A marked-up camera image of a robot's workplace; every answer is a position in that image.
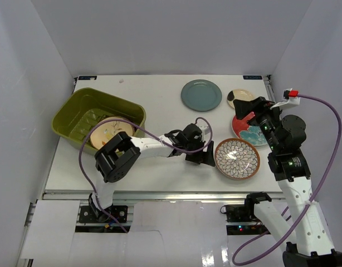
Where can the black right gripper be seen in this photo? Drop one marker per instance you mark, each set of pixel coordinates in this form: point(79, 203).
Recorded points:
point(259, 105)

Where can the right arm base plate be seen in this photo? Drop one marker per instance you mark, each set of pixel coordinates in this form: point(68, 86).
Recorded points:
point(239, 221)

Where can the petal pattern bowl orange rim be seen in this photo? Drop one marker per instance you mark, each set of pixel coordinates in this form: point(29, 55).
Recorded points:
point(237, 159)

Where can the red plate with teal flower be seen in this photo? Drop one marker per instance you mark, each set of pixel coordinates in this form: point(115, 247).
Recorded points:
point(246, 132)

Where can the cream plate with black marks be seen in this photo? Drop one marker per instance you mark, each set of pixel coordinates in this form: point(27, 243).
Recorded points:
point(239, 94)

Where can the cream plate with bird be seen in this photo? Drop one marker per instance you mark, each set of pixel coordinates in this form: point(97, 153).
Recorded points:
point(104, 133)

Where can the green plastic bin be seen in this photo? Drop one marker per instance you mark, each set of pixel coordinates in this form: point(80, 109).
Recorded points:
point(86, 108)

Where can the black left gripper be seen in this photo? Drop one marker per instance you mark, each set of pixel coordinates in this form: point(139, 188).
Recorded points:
point(200, 157)

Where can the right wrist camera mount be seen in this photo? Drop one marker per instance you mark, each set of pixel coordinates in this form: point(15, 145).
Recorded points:
point(290, 99)

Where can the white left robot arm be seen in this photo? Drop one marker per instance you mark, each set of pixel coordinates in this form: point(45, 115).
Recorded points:
point(117, 156)

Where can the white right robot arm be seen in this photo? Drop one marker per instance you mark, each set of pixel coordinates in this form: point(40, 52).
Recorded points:
point(305, 242)

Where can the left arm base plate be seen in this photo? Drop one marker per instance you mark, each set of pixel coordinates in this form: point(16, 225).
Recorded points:
point(87, 215)

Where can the teal blue plate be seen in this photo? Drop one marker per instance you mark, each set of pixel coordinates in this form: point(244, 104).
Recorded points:
point(201, 95)

